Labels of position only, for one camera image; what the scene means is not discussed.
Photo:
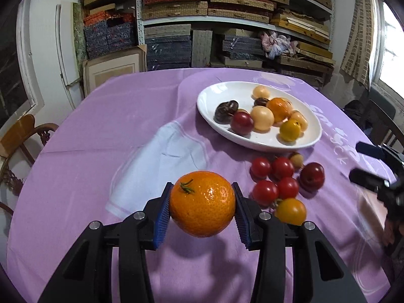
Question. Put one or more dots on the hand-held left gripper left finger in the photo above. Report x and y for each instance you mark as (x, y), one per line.
(162, 224)

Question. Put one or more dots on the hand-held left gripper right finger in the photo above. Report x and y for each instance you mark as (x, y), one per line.
(243, 224)

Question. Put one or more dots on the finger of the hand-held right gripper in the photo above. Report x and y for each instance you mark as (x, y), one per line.
(366, 178)
(369, 150)

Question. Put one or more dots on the red cherry tomato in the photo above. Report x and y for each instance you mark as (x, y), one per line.
(260, 168)
(265, 192)
(288, 187)
(282, 168)

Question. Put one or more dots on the orange mandarin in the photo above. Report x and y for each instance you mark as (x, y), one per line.
(202, 208)
(279, 109)

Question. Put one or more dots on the orange tomato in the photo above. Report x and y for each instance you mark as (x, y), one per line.
(291, 211)

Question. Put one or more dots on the dark red plum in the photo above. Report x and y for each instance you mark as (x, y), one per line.
(312, 176)
(242, 123)

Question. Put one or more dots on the small beige longan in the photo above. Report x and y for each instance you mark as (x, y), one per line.
(296, 160)

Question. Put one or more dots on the yellow tomato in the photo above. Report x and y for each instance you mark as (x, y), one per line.
(289, 130)

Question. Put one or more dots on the pale yellow round fruit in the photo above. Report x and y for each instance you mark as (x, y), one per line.
(262, 118)
(301, 118)
(261, 92)

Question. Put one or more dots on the white oval plate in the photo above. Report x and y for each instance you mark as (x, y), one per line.
(214, 96)

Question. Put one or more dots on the person's right hand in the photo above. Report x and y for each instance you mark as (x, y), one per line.
(390, 235)

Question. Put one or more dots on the dark wooden chair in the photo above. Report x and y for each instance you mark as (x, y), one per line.
(385, 123)

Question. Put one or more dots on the black bag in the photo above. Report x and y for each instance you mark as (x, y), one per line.
(353, 109)

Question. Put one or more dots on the purple printed tablecloth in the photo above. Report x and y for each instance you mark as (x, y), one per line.
(94, 164)

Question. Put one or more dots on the bright window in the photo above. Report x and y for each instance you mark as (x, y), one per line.
(391, 44)

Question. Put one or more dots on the stack of brown wooden boxes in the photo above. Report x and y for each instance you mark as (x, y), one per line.
(309, 60)

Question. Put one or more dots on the brick patterned curtain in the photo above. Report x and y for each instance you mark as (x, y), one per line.
(359, 38)

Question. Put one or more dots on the pink crumpled cloth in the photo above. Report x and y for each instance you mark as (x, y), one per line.
(277, 44)

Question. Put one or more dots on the stack of yellow wooden boxes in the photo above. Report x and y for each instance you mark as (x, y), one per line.
(299, 22)

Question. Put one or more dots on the cardboard framed picture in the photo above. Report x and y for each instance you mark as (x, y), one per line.
(113, 69)

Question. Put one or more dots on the stack of dark grey boxes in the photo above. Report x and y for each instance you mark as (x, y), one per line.
(240, 47)

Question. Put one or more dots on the light wooden chair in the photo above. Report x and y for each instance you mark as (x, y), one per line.
(19, 132)

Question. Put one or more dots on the stack of dark blue boxes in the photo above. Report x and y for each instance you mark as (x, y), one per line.
(167, 50)

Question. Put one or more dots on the grey woven upright box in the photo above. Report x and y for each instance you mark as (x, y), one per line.
(201, 49)

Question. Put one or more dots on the stack of blue floral boxes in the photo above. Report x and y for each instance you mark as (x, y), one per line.
(107, 38)

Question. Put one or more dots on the white leaning panel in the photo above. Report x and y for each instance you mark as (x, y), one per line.
(63, 47)

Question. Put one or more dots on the green mottled board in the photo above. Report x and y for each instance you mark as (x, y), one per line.
(78, 31)

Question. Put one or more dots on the stack of orange red boxes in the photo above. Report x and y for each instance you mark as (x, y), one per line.
(104, 17)

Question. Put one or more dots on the white framed window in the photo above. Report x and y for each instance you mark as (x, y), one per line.
(12, 69)

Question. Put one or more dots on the white metal shelf rack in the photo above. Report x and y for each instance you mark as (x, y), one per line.
(138, 6)

